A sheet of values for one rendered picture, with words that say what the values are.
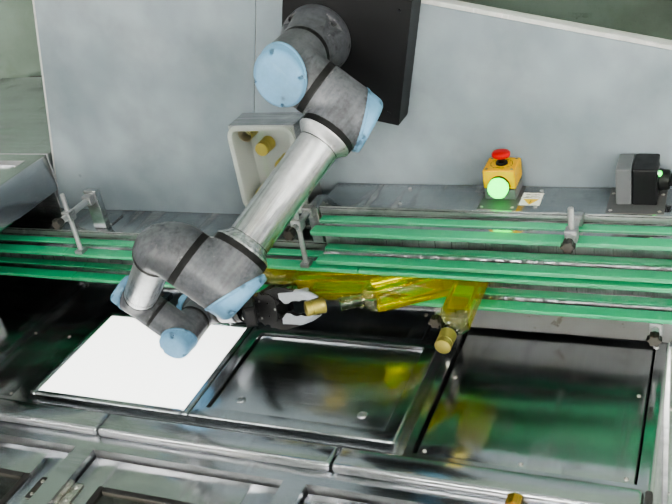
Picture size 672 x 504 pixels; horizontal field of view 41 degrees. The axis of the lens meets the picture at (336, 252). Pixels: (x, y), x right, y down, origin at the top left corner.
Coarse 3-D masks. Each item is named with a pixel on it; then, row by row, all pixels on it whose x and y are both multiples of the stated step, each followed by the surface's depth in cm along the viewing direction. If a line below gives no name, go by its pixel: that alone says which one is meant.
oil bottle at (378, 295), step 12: (396, 276) 198; (372, 288) 195; (384, 288) 194; (396, 288) 194; (408, 288) 195; (420, 288) 195; (432, 288) 196; (444, 288) 197; (372, 300) 194; (384, 300) 195; (396, 300) 195; (408, 300) 196; (420, 300) 197
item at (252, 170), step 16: (240, 128) 207; (256, 128) 206; (272, 128) 204; (288, 128) 203; (240, 144) 213; (288, 144) 213; (240, 160) 214; (256, 160) 219; (272, 160) 218; (240, 176) 215; (256, 176) 221
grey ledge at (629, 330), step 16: (480, 320) 206; (496, 320) 204; (512, 320) 202; (528, 320) 201; (544, 320) 199; (560, 320) 198; (576, 320) 196; (592, 320) 195; (608, 320) 193; (592, 336) 197; (608, 336) 195; (624, 336) 194; (640, 336) 192
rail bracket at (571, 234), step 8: (568, 208) 174; (568, 216) 175; (576, 216) 181; (584, 216) 183; (568, 224) 176; (576, 224) 179; (568, 232) 176; (576, 232) 176; (568, 240) 173; (576, 240) 176; (560, 248) 174; (568, 248) 173
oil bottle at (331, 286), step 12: (300, 276) 206; (312, 276) 205; (324, 276) 204; (336, 276) 203; (348, 276) 202; (360, 276) 201; (372, 276) 200; (288, 288) 208; (300, 288) 205; (312, 288) 204; (324, 288) 204; (336, 288) 203; (348, 288) 202; (360, 288) 201
